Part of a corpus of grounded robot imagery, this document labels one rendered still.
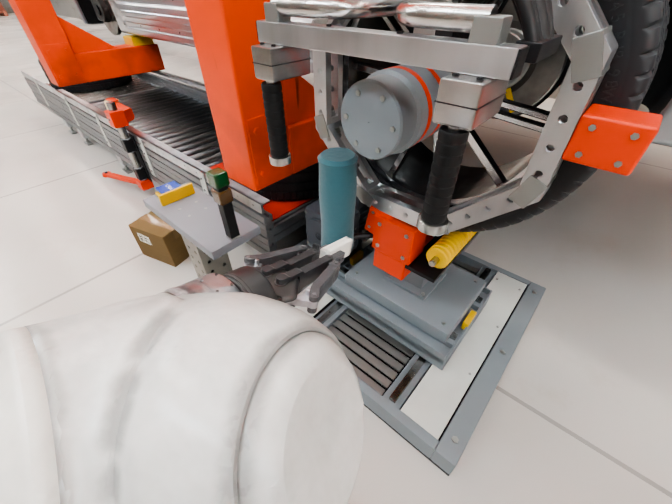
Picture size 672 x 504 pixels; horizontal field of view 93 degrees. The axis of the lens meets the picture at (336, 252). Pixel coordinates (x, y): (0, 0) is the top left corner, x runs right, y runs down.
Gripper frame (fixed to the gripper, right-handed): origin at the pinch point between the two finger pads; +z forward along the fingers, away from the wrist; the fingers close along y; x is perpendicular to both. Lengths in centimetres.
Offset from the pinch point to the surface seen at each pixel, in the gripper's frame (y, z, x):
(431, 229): -12.0, 5.1, -7.3
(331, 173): 15.4, 18.2, -6.1
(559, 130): -21.1, 23.6, -22.4
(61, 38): 241, 50, -20
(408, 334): -6, 45, 44
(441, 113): -9.7, 1.7, -22.3
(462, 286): -13, 67, 31
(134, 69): 238, 88, -8
